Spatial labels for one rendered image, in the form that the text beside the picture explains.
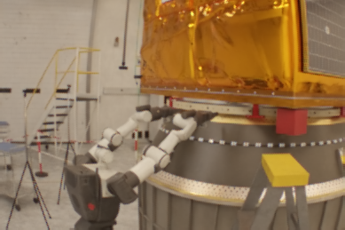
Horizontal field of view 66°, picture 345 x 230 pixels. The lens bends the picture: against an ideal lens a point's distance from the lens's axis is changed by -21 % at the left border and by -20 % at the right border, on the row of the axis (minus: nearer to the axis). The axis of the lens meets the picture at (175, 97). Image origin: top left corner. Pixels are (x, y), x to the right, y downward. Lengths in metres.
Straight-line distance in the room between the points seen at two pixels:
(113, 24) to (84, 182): 8.76
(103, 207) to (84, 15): 8.48
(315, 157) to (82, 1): 8.77
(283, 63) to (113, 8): 8.86
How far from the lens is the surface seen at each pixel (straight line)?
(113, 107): 10.04
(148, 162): 1.65
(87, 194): 1.63
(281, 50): 1.67
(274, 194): 1.21
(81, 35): 9.67
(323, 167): 2.12
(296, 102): 1.68
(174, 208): 2.18
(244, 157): 1.98
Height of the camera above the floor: 1.83
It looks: 2 degrees down
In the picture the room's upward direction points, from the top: 2 degrees clockwise
